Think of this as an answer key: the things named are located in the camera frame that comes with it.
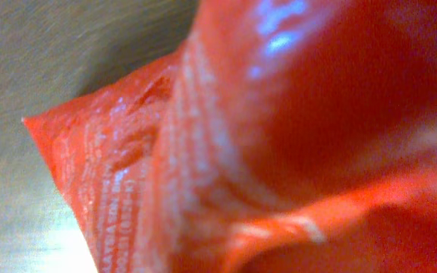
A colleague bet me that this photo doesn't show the red snack bag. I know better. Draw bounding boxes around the red snack bag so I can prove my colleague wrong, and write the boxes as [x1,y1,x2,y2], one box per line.
[23,0,437,272]

